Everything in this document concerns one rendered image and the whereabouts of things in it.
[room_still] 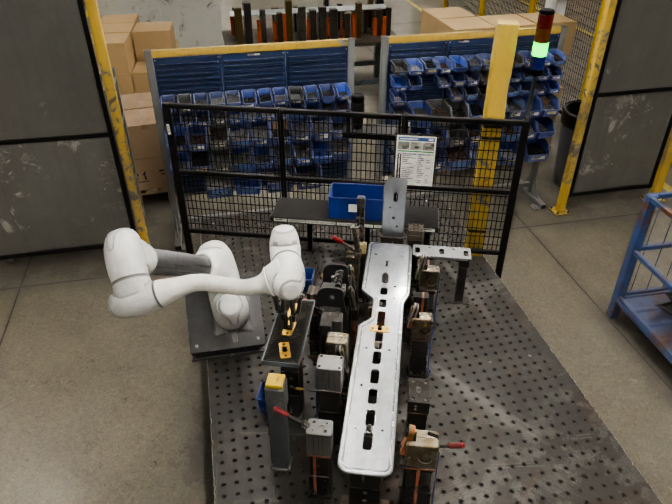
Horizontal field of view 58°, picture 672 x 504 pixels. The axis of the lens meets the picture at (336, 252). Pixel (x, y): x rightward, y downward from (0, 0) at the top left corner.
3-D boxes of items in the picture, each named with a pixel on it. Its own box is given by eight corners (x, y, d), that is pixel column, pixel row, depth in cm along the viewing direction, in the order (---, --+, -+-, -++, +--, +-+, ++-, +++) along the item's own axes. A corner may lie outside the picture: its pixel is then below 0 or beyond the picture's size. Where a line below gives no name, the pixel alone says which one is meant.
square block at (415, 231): (418, 287, 329) (423, 231, 309) (403, 286, 330) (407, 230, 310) (418, 279, 336) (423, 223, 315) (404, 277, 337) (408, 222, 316)
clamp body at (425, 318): (429, 382, 272) (437, 323, 253) (402, 379, 274) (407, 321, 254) (430, 367, 280) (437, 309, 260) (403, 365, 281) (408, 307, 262)
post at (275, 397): (289, 472, 234) (284, 392, 209) (270, 470, 235) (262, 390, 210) (293, 455, 240) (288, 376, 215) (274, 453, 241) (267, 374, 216)
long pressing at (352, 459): (400, 479, 198) (401, 476, 197) (332, 472, 201) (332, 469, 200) (412, 245, 311) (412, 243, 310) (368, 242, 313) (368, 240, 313)
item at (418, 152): (433, 188, 329) (439, 135, 311) (391, 185, 331) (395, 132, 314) (433, 186, 330) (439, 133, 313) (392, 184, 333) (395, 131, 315)
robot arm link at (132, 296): (154, 307, 207) (145, 269, 210) (105, 324, 208) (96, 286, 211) (169, 310, 220) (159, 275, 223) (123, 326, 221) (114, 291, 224)
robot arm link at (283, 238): (269, 257, 220) (271, 278, 209) (266, 220, 211) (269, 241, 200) (299, 254, 221) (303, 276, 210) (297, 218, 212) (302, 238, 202)
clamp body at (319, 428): (333, 503, 223) (333, 439, 202) (303, 500, 224) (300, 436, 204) (337, 481, 231) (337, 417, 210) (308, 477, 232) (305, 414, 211)
